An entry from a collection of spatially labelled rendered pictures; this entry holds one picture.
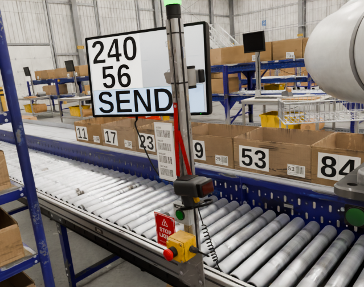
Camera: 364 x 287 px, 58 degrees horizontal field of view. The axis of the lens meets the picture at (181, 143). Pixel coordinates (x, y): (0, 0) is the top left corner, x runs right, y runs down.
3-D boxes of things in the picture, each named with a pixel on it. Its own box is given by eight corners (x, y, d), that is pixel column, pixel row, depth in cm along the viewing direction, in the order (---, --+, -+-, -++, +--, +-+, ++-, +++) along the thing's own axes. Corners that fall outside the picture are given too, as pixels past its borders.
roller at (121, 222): (117, 234, 148) (111, 232, 151) (192, 196, 184) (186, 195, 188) (115, 224, 147) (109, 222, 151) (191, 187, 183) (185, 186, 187)
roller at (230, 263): (210, 279, 112) (209, 266, 111) (281, 220, 148) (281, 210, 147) (222, 285, 108) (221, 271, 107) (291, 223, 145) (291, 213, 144)
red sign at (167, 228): (157, 243, 121) (154, 211, 118) (159, 242, 121) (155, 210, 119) (189, 258, 110) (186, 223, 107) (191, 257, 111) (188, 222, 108)
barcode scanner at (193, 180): (205, 216, 93) (199, 181, 92) (176, 212, 102) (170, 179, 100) (219, 208, 98) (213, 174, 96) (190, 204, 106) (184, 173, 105)
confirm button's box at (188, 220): (173, 221, 109) (171, 203, 107) (179, 218, 111) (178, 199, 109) (188, 227, 104) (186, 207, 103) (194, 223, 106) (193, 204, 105)
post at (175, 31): (178, 281, 118) (152, 22, 98) (187, 274, 121) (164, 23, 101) (204, 295, 110) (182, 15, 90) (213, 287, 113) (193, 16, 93)
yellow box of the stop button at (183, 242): (164, 259, 108) (162, 239, 106) (182, 247, 114) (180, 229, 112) (197, 275, 98) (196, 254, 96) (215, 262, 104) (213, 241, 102)
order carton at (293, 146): (233, 170, 166) (232, 137, 162) (263, 155, 187) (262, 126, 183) (311, 184, 140) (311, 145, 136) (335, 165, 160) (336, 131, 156)
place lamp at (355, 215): (344, 224, 126) (345, 207, 124) (346, 222, 127) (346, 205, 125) (364, 229, 121) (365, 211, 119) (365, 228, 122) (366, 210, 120)
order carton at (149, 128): (135, 152, 220) (133, 127, 216) (167, 142, 240) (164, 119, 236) (178, 160, 193) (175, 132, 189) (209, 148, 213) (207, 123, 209)
